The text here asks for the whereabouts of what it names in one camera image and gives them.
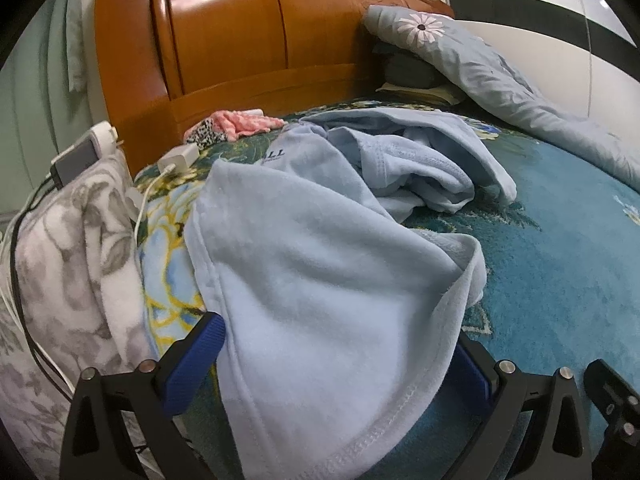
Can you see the light blue shirt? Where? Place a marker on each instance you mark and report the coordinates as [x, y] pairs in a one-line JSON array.
[[310, 270]]

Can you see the wooden headboard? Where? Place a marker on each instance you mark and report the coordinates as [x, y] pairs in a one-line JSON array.
[[225, 35]]

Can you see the leopard print cloth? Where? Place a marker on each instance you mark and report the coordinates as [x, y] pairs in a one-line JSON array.
[[204, 134]]

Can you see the white power bank device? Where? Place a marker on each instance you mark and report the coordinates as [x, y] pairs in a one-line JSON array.
[[75, 162]]

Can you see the pale green curtain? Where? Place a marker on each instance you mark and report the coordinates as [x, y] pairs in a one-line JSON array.
[[35, 110]]

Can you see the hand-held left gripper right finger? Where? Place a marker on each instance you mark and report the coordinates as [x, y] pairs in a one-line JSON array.
[[471, 376]]

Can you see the cream cloth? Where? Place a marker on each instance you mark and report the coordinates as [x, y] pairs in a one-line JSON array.
[[425, 94]]

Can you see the pink cloth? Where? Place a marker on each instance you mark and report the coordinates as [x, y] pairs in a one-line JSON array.
[[245, 122]]

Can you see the grey floral white blanket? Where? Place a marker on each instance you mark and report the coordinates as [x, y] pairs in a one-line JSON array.
[[60, 260]]

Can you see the pale blue floral duvet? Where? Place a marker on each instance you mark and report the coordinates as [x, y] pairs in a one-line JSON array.
[[475, 70]]

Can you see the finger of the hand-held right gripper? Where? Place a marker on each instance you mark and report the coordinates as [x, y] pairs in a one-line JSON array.
[[612, 400]]

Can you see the dark grey pillow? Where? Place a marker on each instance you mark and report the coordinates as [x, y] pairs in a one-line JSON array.
[[407, 70]]

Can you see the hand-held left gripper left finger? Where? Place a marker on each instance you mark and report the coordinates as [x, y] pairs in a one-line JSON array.
[[192, 370]]

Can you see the teal floral bed blanket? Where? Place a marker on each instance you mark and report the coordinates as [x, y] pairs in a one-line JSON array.
[[560, 260]]

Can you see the white power adapter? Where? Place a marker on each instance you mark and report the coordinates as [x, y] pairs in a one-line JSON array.
[[179, 157]]

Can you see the white charging device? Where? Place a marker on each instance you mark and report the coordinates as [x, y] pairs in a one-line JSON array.
[[102, 132]]

